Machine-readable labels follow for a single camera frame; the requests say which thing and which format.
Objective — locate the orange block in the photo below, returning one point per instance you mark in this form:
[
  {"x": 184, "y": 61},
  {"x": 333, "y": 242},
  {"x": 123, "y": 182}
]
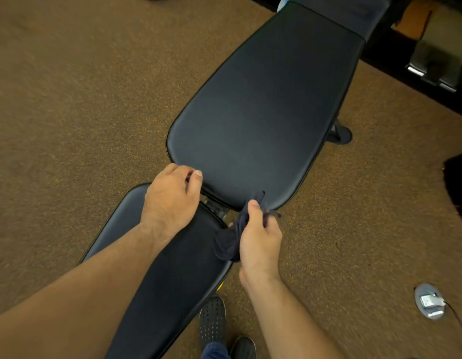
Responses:
[{"x": 412, "y": 18}]

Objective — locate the black padded workout bench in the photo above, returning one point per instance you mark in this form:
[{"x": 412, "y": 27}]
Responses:
[{"x": 272, "y": 89}]

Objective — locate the white plug adapter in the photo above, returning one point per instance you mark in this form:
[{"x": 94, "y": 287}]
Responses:
[{"x": 431, "y": 302}]

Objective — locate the person's blue garment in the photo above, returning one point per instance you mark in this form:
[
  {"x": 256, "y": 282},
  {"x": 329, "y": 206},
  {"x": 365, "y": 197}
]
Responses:
[{"x": 215, "y": 353}]

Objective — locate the person's left forearm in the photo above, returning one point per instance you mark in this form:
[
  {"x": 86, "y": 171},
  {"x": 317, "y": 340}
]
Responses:
[{"x": 66, "y": 295}]

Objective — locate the person's black shorts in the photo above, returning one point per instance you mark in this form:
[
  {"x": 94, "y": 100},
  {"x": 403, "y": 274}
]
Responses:
[{"x": 459, "y": 183}]

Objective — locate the beige panel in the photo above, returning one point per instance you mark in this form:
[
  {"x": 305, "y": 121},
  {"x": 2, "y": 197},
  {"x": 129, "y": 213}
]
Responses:
[{"x": 450, "y": 29}]

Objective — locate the person's right forearm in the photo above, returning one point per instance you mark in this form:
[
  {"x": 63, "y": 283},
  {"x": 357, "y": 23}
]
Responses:
[{"x": 287, "y": 325}]

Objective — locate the black shoe white sole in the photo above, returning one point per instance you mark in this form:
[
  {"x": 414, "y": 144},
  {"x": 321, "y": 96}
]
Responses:
[
  {"x": 212, "y": 321},
  {"x": 244, "y": 349}
]

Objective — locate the black storage shelf rack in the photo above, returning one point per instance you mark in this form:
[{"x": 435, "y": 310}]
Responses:
[{"x": 380, "y": 52}]

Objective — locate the person's left hand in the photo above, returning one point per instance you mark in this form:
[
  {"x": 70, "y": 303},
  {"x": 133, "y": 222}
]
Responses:
[{"x": 169, "y": 201}]

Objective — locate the person's right hand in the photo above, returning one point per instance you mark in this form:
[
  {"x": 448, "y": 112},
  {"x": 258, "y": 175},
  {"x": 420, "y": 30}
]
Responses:
[{"x": 261, "y": 250}]

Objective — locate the dark grey cleaning cloth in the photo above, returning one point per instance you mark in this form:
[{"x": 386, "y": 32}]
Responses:
[{"x": 227, "y": 246}]

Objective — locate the silver round floor socket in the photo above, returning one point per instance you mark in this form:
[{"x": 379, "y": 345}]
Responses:
[{"x": 422, "y": 289}]

